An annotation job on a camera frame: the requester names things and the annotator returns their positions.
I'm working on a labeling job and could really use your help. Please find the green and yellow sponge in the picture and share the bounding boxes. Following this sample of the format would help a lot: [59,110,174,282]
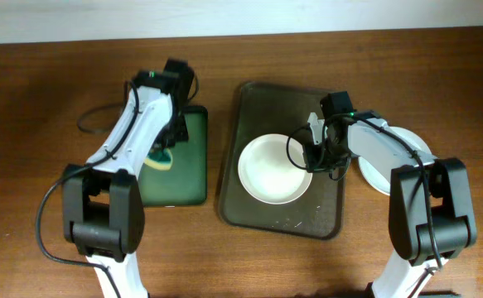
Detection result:
[144,148,173,171]

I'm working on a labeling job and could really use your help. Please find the white plate top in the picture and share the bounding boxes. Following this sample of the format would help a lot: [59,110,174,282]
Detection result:
[238,134,312,205]

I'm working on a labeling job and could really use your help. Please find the white plate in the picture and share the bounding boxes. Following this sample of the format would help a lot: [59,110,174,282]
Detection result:
[358,127,432,195]
[238,134,312,205]

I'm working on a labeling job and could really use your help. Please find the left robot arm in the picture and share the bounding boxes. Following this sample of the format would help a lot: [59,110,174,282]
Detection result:
[62,59,195,297]

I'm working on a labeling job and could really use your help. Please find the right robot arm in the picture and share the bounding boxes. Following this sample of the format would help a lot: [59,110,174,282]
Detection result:
[302,91,477,297]

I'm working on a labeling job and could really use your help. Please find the large brown serving tray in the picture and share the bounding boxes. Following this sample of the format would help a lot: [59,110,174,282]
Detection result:
[217,82,345,240]

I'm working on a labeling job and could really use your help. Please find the small dark green tray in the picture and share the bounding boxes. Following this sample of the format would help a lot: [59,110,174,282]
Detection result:
[138,106,208,207]

